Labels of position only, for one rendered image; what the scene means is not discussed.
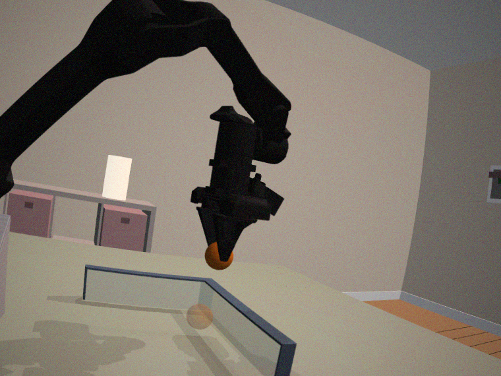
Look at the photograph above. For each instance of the blue clear corner wall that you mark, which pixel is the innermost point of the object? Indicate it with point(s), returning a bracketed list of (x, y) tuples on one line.
[(287, 349)]

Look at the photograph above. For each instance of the clear l-shaped low wall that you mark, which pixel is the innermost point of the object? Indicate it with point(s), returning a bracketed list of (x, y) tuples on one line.
[(252, 342)]

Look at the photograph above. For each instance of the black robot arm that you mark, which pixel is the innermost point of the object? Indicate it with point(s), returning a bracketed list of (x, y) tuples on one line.
[(128, 35)]

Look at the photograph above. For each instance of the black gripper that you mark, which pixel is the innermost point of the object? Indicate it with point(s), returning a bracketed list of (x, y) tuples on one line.
[(227, 208)]

